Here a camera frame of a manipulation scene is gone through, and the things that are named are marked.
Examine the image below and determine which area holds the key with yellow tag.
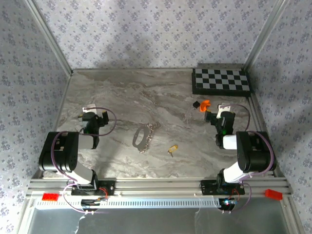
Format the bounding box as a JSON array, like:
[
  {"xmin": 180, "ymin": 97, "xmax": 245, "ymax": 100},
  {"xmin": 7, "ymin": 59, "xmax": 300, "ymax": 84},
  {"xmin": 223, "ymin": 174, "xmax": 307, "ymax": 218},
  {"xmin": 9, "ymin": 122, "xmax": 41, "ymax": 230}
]
[{"xmin": 167, "ymin": 144, "xmax": 179, "ymax": 157}]

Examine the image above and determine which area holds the metal keyring with chain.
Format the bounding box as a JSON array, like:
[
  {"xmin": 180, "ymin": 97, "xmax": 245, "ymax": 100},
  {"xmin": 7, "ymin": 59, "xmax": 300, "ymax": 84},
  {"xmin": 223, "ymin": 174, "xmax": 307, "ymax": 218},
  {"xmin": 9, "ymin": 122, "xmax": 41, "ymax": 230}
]
[{"xmin": 132, "ymin": 122, "xmax": 158, "ymax": 154}]

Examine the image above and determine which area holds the orange plastic piece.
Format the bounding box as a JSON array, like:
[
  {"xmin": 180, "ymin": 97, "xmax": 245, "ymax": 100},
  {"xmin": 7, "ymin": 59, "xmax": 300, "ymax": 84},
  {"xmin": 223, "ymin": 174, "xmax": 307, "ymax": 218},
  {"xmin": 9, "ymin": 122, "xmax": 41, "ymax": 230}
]
[{"xmin": 199, "ymin": 99, "xmax": 211, "ymax": 113}]

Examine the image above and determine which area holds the black grey chessboard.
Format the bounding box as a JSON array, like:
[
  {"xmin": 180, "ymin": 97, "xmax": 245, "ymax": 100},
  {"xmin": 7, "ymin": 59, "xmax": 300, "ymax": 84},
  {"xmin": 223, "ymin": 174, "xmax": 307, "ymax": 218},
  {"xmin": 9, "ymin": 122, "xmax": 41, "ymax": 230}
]
[{"xmin": 191, "ymin": 67, "xmax": 252, "ymax": 98}]

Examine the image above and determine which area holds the small circuit board with lights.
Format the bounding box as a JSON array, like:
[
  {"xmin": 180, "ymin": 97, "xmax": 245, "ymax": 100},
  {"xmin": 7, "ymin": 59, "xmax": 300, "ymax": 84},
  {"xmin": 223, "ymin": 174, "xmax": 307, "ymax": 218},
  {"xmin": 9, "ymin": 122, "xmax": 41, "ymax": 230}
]
[{"xmin": 220, "ymin": 198, "xmax": 238, "ymax": 208}]

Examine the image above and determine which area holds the red toy brick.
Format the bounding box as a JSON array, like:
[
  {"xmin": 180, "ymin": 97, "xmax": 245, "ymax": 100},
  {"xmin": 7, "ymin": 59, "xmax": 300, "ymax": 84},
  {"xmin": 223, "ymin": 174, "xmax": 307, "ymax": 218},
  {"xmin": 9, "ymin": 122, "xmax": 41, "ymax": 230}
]
[
  {"xmin": 265, "ymin": 189, "xmax": 283, "ymax": 201},
  {"xmin": 41, "ymin": 193, "xmax": 60, "ymax": 201}
]

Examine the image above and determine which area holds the shiny metal sheet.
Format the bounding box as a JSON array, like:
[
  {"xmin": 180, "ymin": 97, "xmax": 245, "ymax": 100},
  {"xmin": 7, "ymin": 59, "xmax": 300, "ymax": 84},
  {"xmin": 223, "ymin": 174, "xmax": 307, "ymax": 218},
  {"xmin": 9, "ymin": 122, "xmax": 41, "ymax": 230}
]
[{"xmin": 26, "ymin": 198, "xmax": 291, "ymax": 234}]

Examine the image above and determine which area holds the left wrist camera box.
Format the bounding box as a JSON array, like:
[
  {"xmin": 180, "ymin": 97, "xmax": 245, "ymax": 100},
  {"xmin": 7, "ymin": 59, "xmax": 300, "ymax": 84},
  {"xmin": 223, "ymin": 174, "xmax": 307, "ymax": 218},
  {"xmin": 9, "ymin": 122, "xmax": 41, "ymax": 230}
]
[{"xmin": 82, "ymin": 104, "xmax": 97, "ymax": 114}]

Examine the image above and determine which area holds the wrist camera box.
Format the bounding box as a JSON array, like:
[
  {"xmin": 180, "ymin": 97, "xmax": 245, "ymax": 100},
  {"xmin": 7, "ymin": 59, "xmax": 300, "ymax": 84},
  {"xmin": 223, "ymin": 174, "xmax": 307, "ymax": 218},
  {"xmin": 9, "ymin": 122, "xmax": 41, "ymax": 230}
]
[
  {"xmin": 82, "ymin": 104, "xmax": 97, "ymax": 114},
  {"xmin": 217, "ymin": 103, "xmax": 232, "ymax": 116}
]

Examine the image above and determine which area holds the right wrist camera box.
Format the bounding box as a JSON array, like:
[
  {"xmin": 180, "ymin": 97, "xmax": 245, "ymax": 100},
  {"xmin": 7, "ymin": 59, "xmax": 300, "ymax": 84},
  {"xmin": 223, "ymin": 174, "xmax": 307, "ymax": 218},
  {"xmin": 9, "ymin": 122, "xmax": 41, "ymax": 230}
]
[{"xmin": 217, "ymin": 103, "xmax": 232, "ymax": 116}]

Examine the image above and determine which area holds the aluminium table edge rail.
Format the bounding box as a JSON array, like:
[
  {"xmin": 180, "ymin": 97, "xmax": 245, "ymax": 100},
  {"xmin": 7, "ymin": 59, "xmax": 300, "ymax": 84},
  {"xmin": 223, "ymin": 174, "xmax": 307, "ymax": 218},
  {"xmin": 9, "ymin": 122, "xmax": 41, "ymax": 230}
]
[
  {"xmin": 30, "ymin": 72, "xmax": 74, "ymax": 178},
  {"xmin": 72, "ymin": 67, "xmax": 195, "ymax": 73}
]

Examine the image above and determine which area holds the black cable connector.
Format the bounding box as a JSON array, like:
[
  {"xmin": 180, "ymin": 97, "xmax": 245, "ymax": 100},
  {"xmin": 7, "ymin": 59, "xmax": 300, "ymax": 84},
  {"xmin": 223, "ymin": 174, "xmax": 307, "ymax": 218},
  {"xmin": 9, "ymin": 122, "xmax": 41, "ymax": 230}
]
[{"xmin": 80, "ymin": 198, "xmax": 108, "ymax": 207}]

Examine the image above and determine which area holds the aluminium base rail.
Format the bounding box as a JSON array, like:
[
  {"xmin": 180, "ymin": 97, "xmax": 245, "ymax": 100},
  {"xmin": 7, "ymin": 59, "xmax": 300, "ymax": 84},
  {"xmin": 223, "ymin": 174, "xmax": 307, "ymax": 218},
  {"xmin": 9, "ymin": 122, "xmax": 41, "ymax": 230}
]
[{"xmin": 25, "ymin": 177, "xmax": 292, "ymax": 198}]

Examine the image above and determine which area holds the aluminium corner post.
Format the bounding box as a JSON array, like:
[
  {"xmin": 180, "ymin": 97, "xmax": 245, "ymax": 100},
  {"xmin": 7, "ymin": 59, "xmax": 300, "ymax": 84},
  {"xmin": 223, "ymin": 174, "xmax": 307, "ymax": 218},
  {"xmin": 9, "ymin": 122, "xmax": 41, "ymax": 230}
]
[
  {"xmin": 243, "ymin": 0, "xmax": 290, "ymax": 71},
  {"xmin": 24, "ymin": 0, "xmax": 74, "ymax": 75}
]

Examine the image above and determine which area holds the white slotted cable duct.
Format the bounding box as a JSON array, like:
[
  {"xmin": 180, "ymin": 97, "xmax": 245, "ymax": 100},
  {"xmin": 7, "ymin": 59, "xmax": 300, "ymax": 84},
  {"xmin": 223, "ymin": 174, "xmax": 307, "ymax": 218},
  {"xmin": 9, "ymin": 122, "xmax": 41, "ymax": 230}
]
[{"xmin": 34, "ymin": 196, "xmax": 224, "ymax": 211}]

